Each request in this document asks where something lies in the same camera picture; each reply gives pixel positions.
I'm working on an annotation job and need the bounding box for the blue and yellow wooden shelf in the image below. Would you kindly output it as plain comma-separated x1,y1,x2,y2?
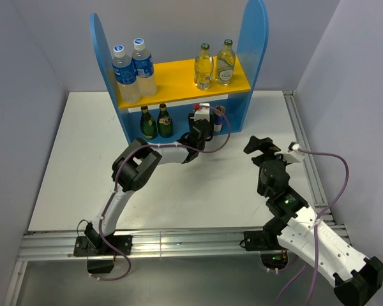
90,1,269,142

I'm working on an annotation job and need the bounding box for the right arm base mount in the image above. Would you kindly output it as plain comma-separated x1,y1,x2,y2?
239,230,299,274

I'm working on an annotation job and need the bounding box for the right plastic water bottle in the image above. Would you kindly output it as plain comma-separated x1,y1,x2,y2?
131,38,157,97

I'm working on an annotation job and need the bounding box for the aluminium right side rail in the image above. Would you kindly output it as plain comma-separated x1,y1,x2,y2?
282,89,336,226

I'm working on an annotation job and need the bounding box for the green Perrier bottle front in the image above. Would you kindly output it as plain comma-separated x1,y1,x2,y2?
140,106,158,139

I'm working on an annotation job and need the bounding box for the blue Red Bull can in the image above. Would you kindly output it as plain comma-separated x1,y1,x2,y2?
213,105,225,133

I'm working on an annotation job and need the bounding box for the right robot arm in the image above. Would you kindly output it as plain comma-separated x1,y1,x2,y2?
244,136,383,305

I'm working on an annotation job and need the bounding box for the left plastic water bottle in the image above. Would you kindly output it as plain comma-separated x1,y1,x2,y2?
112,45,141,105

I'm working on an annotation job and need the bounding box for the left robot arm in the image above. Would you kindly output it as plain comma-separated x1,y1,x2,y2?
75,114,214,256

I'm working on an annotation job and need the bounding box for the plastic water bottle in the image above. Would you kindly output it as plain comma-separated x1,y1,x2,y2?
131,38,157,97
112,45,141,105

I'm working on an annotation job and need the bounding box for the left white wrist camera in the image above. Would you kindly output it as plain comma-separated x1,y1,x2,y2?
193,103,210,122

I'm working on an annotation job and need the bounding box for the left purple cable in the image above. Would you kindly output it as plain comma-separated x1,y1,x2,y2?
97,106,232,282

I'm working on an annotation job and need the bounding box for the aluminium front rail frame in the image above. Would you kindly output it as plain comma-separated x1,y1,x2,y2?
3,222,364,306

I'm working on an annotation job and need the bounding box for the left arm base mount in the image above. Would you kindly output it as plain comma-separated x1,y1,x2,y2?
73,235,133,274

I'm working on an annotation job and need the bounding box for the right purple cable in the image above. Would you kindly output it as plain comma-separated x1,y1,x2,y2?
274,147,350,306

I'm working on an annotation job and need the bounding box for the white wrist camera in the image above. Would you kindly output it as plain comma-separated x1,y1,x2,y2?
274,142,306,164
193,103,210,122

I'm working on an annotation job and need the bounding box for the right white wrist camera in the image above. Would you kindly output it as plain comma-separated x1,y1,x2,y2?
274,142,306,164

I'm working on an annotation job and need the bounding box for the green perrier bottle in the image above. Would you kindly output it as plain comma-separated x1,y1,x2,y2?
157,103,174,138
140,106,158,139

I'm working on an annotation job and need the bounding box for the clear Chang soda bottle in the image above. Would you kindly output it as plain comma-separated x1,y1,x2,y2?
194,43,214,90
216,39,236,85

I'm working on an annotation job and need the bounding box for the purple cable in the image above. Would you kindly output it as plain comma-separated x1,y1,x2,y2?
274,147,350,306
97,106,232,282

